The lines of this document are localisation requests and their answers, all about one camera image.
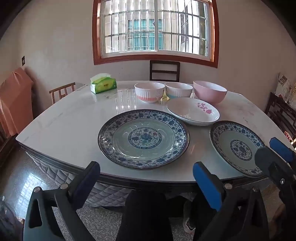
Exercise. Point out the stack of printed papers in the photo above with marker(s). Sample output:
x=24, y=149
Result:
x=285, y=88

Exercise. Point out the light wooden chair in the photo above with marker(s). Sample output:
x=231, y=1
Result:
x=62, y=87

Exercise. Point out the white plate with pink flowers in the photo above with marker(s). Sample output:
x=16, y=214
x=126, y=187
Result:
x=185, y=111

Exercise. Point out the person's right leg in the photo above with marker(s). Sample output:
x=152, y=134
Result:
x=201, y=220

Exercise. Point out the person's left leg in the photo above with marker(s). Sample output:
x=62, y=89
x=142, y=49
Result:
x=145, y=215

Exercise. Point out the dark wooden side cabinet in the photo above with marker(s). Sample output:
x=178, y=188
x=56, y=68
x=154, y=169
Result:
x=279, y=113

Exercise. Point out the small blue patterned plate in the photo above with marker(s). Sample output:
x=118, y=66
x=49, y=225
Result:
x=226, y=141

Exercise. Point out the wall switch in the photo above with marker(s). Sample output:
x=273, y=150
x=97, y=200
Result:
x=23, y=60

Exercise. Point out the person's shoe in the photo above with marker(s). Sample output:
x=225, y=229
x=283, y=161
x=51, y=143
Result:
x=188, y=226

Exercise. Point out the white bowl with blue band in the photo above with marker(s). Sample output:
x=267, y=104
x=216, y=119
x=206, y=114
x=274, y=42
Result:
x=178, y=91

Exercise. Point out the dark wooden chair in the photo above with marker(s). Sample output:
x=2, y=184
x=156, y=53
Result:
x=164, y=63

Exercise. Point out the dark wooden low cabinet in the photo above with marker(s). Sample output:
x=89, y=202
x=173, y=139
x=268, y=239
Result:
x=7, y=146

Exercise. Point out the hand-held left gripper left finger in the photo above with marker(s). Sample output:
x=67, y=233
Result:
x=89, y=180

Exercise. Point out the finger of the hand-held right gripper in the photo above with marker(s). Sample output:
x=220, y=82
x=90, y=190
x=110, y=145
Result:
x=268, y=162
x=281, y=148

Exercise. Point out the wooden framed barred window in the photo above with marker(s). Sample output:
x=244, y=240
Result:
x=97, y=46

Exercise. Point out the white bowl with pink band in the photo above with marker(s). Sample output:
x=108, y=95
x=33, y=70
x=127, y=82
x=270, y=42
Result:
x=148, y=95

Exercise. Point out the person's leg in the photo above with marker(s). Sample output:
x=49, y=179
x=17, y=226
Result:
x=145, y=215
x=201, y=220

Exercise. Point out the large blue patterned plate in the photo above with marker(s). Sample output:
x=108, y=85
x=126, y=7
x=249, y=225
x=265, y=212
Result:
x=143, y=139

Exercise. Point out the green tissue pack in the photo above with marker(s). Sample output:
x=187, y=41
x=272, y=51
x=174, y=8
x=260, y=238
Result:
x=104, y=85

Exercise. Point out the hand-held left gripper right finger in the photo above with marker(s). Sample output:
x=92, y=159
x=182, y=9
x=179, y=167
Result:
x=208, y=185

